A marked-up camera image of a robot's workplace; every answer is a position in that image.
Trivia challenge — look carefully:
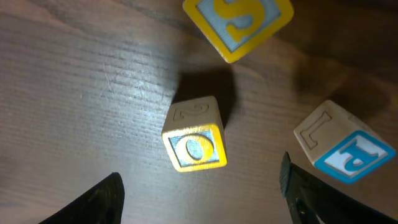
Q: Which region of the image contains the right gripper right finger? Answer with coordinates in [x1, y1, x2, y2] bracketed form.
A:
[279, 152, 397, 224]

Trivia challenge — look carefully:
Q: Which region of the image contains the yellow O block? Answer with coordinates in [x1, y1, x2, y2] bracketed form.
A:
[161, 96, 228, 172]

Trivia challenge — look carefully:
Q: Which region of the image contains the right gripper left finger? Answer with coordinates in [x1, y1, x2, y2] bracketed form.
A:
[40, 172, 125, 224]

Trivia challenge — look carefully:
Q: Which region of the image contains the yellow S block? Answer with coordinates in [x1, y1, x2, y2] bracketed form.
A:
[183, 0, 294, 63]

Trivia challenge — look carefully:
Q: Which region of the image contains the blue P block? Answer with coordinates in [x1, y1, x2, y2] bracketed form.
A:
[294, 100, 396, 184]

